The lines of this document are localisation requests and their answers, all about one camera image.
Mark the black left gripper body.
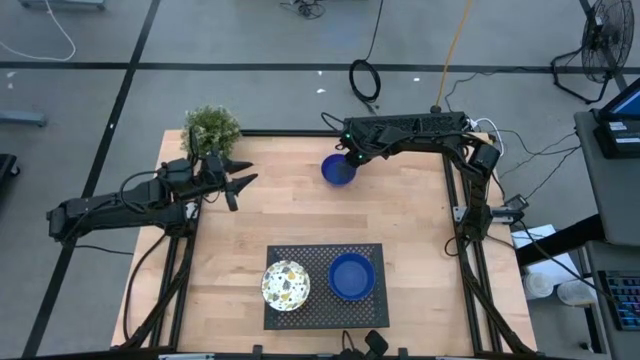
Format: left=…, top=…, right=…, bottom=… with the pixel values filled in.
left=201, top=153, right=240, bottom=212

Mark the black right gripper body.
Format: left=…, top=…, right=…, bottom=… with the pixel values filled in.
left=343, top=122, right=409, bottom=164

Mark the blue plastic bowl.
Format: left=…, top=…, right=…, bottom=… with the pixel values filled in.
left=320, top=152, right=359, bottom=188
left=328, top=252, right=377, bottom=302

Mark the white speckled plate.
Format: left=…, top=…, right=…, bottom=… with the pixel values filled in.
left=260, top=259, right=311, bottom=312

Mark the potted green plant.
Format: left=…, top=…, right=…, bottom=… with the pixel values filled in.
left=180, top=104, right=242, bottom=160

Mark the black perforated metal box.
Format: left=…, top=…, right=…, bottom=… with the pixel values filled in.
left=342, top=110, right=469, bottom=136

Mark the black mesh mat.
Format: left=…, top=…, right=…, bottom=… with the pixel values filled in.
left=263, top=243, right=390, bottom=331

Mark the grey desk foot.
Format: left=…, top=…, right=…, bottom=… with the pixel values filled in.
left=0, top=110, right=49, bottom=128

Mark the clear plastic cup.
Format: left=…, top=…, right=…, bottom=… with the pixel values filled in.
left=556, top=278, right=597, bottom=307
left=522, top=272, right=555, bottom=301

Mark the white paper sheet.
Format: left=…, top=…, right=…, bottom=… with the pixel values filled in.
left=510, top=223, right=581, bottom=287

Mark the black box with labels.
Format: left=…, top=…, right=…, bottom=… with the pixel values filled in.
left=592, top=118, right=640, bottom=160

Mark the grey office desk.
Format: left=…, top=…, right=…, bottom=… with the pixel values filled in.
left=573, top=108, right=640, bottom=360

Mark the black floor fan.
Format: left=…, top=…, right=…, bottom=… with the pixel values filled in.
left=549, top=0, right=636, bottom=105

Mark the computer monitor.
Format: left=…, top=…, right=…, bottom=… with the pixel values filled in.
left=597, top=77, right=640, bottom=121

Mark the black computer keyboard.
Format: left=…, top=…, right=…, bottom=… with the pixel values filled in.
left=597, top=269, right=640, bottom=332

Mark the coiled black cable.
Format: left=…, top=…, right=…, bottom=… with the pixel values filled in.
left=348, top=0, right=385, bottom=114

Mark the yellow extension cable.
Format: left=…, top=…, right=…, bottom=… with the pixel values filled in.
left=433, top=0, right=474, bottom=114

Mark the black cable bundle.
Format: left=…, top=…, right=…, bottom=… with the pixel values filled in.
left=278, top=0, right=327, bottom=21

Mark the black camera on mount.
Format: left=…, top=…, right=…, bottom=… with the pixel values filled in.
left=363, top=329, right=390, bottom=359

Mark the white floor cable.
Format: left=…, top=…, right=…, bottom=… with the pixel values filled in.
left=0, top=0, right=77, bottom=63

